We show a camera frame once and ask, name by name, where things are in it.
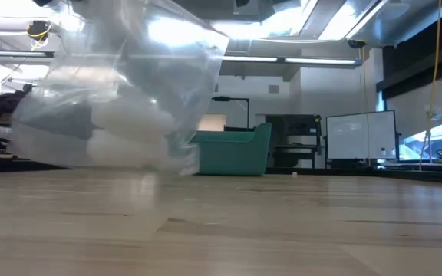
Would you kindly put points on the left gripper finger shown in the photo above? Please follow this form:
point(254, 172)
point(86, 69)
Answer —
point(60, 122)

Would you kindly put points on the white gauze bandage roll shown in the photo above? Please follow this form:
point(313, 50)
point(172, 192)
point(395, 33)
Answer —
point(125, 147)

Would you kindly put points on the green plastic basket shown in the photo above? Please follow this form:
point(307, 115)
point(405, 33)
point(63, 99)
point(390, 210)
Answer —
point(236, 153)

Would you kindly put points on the black workbench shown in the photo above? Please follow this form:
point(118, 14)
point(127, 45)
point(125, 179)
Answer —
point(297, 126)

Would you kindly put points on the long ceiling strip light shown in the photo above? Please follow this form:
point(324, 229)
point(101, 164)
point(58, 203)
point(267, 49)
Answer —
point(301, 60)

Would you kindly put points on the white whiteboard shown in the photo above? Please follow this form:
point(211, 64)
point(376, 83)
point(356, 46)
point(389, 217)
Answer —
point(359, 134)

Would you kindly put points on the black metal gantry frame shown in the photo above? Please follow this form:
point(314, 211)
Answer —
point(236, 99)

